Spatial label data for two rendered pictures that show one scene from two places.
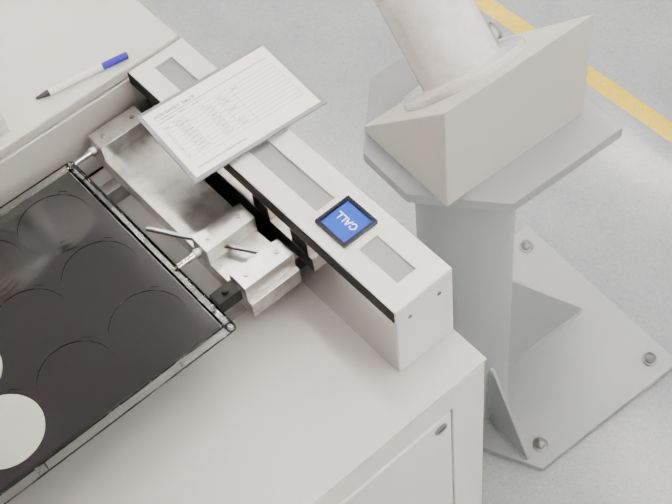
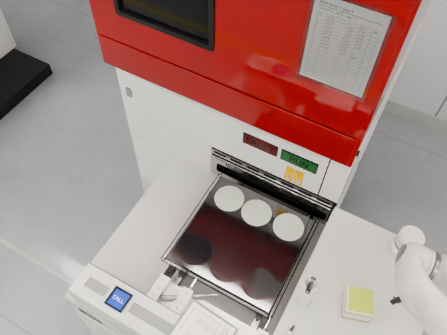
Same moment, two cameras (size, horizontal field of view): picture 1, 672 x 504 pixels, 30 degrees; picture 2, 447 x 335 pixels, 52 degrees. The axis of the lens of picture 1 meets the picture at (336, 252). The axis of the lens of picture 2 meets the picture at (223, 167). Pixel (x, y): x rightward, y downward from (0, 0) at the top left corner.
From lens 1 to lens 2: 1.44 m
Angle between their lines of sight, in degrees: 68
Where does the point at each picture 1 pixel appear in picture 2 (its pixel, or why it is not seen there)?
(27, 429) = (221, 201)
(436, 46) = not seen: outside the picture
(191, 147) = (203, 317)
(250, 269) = (161, 282)
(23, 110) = (297, 318)
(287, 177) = (153, 318)
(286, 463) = (134, 234)
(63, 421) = (209, 207)
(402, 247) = (90, 294)
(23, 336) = (242, 232)
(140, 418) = not seen: hidden behind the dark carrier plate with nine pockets
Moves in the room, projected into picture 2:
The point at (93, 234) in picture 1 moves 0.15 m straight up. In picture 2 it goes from (239, 282) to (241, 262)
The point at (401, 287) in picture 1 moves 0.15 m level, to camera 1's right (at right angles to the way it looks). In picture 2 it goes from (88, 274) to (34, 298)
